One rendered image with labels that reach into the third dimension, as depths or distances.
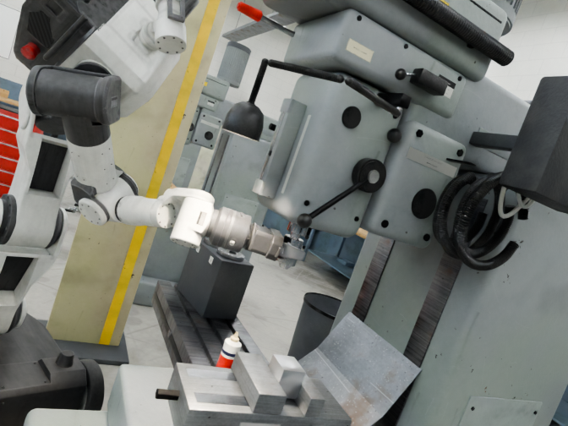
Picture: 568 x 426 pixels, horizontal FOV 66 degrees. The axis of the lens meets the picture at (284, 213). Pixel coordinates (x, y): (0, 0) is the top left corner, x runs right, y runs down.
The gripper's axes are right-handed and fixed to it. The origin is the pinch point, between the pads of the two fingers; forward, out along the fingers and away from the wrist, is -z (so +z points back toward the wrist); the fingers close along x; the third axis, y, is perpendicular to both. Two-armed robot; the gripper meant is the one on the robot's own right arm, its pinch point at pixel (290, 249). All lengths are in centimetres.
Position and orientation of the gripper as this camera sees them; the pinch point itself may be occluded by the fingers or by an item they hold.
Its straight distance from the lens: 100.2
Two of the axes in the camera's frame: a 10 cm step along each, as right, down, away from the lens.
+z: -9.3, -3.2, -1.6
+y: -3.4, 9.3, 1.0
